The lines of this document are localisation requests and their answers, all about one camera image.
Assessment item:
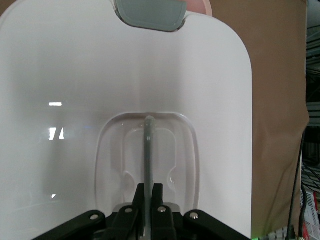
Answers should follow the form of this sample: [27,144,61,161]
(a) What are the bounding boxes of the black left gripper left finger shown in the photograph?
[31,183,147,240]

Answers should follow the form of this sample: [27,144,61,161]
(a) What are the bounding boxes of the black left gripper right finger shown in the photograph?
[151,183,247,240]

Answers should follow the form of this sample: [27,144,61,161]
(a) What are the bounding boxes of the white box lid grey clips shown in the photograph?
[0,0,253,240]

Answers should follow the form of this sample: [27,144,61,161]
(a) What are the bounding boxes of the red white box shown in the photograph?
[301,189,320,240]

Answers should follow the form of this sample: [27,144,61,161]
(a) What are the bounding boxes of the pink plastic storage box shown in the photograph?
[184,0,214,18]

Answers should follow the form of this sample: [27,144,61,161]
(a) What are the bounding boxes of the brown table cover cloth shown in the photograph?
[211,0,311,240]

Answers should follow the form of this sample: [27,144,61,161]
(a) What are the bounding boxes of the black hanging cable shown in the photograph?
[287,129,306,240]

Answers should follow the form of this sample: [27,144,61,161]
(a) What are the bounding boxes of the metal wire rack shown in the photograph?
[306,0,320,191]

